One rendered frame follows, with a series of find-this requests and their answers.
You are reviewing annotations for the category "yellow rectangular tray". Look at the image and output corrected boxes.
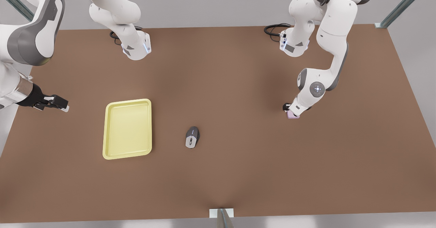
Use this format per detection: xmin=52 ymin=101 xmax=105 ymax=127
xmin=103 ymin=99 xmax=153 ymax=160

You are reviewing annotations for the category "grey computer mouse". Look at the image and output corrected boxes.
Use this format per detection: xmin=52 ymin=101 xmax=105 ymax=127
xmin=185 ymin=126 xmax=200 ymax=149

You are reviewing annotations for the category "black cable loop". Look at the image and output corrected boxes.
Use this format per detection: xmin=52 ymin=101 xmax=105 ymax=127
xmin=109 ymin=26 xmax=143 ymax=46
xmin=264 ymin=23 xmax=293 ymax=43

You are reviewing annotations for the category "silver frame post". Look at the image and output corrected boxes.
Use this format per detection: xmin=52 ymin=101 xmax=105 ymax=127
xmin=0 ymin=0 xmax=35 ymax=21
xmin=374 ymin=0 xmax=432 ymax=29
xmin=209 ymin=208 xmax=235 ymax=228

